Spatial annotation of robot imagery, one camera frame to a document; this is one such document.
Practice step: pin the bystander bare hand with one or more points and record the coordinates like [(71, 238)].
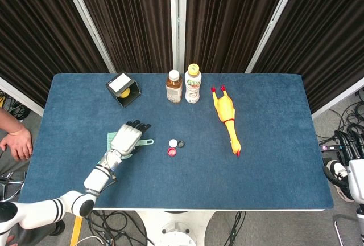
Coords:
[(20, 143)]

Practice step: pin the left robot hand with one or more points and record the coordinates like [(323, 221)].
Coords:
[(126, 139)]

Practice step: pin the red bottle cap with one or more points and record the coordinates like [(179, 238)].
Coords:
[(172, 152)]

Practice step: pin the black bottle cap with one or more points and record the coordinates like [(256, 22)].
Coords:
[(181, 143)]

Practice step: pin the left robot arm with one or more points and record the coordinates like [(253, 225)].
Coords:
[(95, 179)]

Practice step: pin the bystander bare forearm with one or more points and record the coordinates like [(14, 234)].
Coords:
[(8, 122)]

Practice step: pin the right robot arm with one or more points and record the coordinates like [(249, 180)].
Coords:
[(357, 180)]

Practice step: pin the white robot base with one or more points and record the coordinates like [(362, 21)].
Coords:
[(175, 229)]

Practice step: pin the amber tea bottle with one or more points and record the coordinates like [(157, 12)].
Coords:
[(174, 89)]

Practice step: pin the white drink bottle yellow cap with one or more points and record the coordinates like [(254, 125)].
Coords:
[(193, 86)]

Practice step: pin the grey trousers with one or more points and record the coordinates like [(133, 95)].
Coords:
[(11, 167)]

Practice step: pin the chrome stool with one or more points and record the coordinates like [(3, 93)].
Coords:
[(11, 184)]

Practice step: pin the yellow ball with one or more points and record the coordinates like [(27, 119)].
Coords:
[(125, 93)]

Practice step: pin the black cardboard box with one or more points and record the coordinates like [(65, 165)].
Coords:
[(118, 83)]

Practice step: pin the blue table cloth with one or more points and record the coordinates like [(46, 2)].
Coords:
[(199, 180)]

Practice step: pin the yellow rubber chicken toy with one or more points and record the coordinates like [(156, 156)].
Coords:
[(226, 109)]

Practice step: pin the dark brown curtain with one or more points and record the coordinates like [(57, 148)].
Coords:
[(128, 21), (230, 21), (37, 35), (321, 35)]

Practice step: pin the black power strip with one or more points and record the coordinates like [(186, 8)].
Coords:
[(330, 147)]

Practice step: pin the white frame post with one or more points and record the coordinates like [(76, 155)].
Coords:
[(273, 21), (182, 15), (174, 21), (88, 24)]

